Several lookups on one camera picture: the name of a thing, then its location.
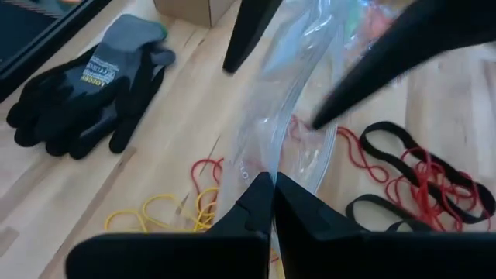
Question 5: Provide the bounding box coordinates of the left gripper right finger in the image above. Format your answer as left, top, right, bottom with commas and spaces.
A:
274, 172, 369, 238

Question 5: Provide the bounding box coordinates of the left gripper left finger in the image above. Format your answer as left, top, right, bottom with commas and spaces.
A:
207, 172, 275, 238

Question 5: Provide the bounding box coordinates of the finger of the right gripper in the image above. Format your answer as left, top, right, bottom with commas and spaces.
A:
222, 0, 284, 74
312, 0, 496, 131

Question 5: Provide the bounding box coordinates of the red rubber band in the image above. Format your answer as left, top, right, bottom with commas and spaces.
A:
385, 146, 493, 233
288, 114, 325, 145
336, 126, 389, 184
189, 157, 225, 195

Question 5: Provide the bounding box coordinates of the black rubber floor mat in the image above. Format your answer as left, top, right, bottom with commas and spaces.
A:
0, 0, 78, 65

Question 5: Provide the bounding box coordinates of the brown cardboard box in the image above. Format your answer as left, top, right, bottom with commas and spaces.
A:
153, 0, 237, 28

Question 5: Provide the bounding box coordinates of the dark grey work glove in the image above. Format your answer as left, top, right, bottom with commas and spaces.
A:
69, 46, 177, 160

